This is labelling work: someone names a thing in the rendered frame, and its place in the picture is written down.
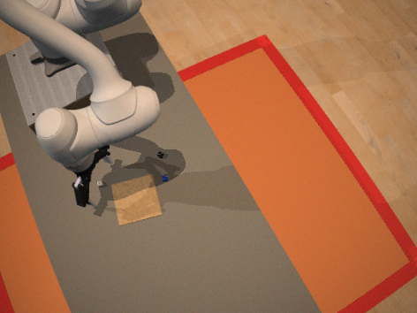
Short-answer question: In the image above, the orange flat mat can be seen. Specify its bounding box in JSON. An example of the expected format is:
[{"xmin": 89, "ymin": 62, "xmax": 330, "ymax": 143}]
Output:
[{"xmin": 111, "ymin": 174, "xmax": 162, "ymax": 226}]

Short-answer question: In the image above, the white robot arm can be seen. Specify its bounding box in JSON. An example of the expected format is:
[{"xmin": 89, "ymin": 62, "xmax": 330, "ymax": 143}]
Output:
[{"xmin": 0, "ymin": 0, "xmax": 161, "ymax": 172}]

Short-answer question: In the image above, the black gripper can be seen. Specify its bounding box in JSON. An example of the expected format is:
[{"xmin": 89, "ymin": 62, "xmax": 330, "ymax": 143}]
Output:
[{"xmin": 72, "ymin": 145, "xmax": 113, "ymax": 207}]

